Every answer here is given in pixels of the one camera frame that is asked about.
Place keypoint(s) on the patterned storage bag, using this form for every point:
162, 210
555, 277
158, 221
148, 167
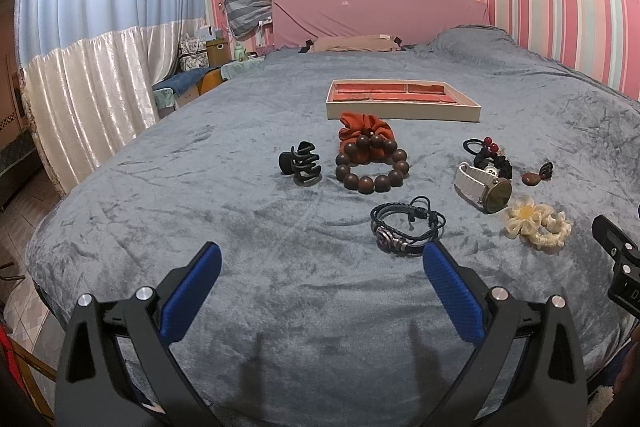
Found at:
192, 53

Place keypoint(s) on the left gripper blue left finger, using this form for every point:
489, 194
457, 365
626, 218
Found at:
94, 387

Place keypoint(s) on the pink headboard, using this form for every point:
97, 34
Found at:
413, 21

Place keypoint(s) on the beige jewelry tray red lining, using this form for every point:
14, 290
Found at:
400, 99

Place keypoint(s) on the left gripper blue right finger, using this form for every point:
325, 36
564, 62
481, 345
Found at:
548, 386

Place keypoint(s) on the brown cardboard box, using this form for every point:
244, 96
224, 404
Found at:
218, 52

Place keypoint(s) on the blue and white curtain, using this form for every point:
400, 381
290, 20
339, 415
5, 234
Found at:
88, 68

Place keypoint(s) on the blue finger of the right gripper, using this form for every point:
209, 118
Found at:
624, 289

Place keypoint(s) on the white strap gold watch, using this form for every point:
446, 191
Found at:
482, 188

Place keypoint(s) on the black hair tie red balls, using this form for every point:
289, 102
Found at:
485, 147

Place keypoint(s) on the blue folded cloth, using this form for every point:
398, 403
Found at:
183, 81

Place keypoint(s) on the black frilly scrunchie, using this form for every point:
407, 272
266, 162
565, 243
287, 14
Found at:
495, 164

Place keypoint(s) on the orange fabric scrunchie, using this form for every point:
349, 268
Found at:
357, 125

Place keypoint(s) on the grey velvet bed blanket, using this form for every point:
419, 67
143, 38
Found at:
310, 324

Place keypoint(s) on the beige pillow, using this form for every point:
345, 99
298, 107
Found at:
368, 43

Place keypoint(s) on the black hair claw clip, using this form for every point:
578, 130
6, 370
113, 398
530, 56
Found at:
301, 162

